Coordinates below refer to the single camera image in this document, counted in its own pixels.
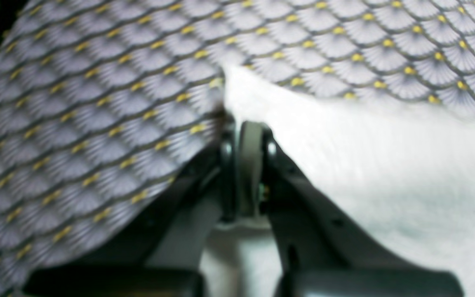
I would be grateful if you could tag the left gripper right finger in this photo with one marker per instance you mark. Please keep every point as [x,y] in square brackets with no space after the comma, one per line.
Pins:
[323,252]

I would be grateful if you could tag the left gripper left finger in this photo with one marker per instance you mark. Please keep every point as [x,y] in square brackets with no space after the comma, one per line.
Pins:
[158,253]

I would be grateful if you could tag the light grey T-shirt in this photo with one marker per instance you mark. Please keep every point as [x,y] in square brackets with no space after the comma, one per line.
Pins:
[404,171]

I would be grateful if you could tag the fan-patterned tablecloth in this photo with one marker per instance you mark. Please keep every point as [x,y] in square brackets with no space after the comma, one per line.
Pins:
[103,101]

